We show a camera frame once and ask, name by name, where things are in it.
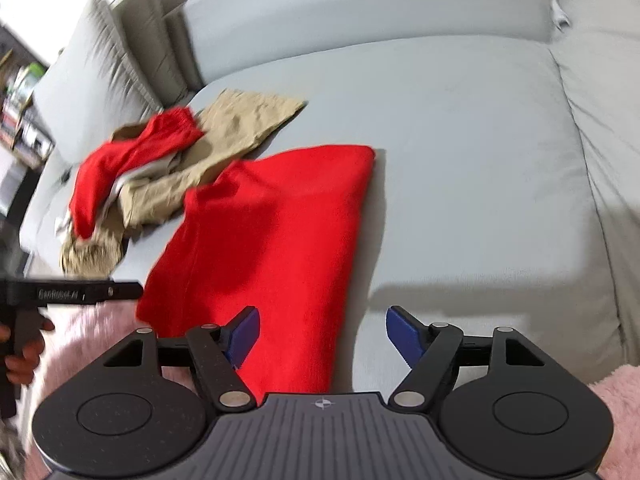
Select bookshelf with books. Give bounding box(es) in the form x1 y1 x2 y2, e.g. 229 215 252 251
0 24 57 172

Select puffy grey armrest cushion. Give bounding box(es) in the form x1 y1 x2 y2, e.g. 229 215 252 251
546 0 640 387

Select person's left hand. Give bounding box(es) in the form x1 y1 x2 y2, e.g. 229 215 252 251
0 317 57 387

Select white cloth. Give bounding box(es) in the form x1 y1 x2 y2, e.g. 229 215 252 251
54 157 176 236

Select pink fluffy pajamas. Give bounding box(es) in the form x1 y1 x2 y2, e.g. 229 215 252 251
15 304 640 480

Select red pants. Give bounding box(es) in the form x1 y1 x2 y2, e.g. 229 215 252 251
67 106 204 242

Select white cable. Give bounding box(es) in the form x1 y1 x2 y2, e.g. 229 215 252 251
549 0 572 29

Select khaki pants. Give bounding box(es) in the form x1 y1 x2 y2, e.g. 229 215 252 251
60 88 307 277

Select red long-sleeve shirt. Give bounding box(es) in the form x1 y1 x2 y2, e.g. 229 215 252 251
136 144 377 397

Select grey sofa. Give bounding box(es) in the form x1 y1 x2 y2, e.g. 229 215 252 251
19 0 640 396

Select dark low cabinet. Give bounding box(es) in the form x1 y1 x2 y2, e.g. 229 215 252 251
0 164 34 272

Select large grey cushion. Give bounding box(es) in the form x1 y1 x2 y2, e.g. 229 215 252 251
31 0 162 162

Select grey back cushion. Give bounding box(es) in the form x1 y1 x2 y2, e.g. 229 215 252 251
109 0 202 102

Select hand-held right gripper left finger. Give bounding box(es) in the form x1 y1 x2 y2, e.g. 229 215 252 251
102 306 262 411

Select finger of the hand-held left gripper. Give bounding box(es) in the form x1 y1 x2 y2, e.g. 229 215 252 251
111 281 145 303

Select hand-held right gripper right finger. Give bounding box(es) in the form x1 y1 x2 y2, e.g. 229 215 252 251
385 306 549 411

